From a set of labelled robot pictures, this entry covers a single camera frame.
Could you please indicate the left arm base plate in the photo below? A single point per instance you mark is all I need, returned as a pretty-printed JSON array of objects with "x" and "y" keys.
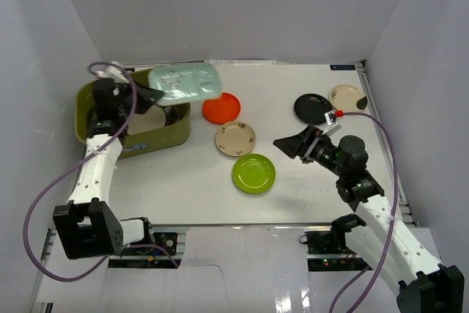
[{"x": 153, "y": 258}]

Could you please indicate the blue label sticker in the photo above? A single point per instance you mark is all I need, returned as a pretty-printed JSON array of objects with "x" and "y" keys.
[{"x": 342, "y": 67}]

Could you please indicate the cream plate with black spot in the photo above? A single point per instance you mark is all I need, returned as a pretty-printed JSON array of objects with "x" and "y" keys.
[{"x": 348, "y": 98}]

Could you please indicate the black round plate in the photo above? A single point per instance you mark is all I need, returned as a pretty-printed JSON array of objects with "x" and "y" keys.
[{"x": 311, "y": 108}]

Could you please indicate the light blue oblong dish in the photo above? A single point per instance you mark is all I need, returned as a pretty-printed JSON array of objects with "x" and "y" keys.
[{"x": 185, "y": 83}]

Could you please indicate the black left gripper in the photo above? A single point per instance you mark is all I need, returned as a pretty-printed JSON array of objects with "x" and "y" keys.
[{"x": 129, "y": 97}]

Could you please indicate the papers at table back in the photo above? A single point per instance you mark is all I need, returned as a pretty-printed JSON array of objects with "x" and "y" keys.
[{"x": 217, "y": 62}]

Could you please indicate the lime green round plate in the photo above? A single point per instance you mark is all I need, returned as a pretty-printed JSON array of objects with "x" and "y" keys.
[{"x": 254, "y": 174}]

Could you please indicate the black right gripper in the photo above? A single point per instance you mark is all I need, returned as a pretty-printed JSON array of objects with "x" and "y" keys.
[{"x": 310, "y": 138}]

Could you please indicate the orange round plate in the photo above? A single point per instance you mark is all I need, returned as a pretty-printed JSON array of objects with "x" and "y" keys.
[{"x": 221, "y": 110}]

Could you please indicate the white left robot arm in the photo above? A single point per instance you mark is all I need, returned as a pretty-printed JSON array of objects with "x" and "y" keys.
[{"x": 86, "y": 225}]

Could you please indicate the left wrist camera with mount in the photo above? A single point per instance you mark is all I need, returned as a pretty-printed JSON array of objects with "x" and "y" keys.
[{"x": 114, "y": 73}]

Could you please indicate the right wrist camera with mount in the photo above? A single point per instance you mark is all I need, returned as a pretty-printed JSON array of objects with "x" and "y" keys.
[{"x": 332, "y": 122}]

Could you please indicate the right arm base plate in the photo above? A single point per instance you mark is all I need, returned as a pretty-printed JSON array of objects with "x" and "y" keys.
[{"x": 324, "y": 255}]

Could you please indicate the beige plate with characters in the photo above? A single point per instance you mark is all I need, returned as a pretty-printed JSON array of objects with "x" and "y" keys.
[{"x": 235, "y": 138}]

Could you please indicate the olive green plastic bin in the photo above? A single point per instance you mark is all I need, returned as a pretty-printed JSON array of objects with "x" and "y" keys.
[{"x": 172, "y": 129}]

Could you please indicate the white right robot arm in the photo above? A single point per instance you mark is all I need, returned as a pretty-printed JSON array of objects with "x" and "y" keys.
[{"x": 418, "y": 279}]

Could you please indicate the large black rimmed beige plate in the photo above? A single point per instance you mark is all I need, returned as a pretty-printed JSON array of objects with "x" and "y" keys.
[{"x": 156, "y": 117}]

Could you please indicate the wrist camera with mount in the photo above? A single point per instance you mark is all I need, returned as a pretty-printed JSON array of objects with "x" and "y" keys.
[
  {"x": 114, "y": 73},
  {"x": 332, "y": 122}
]

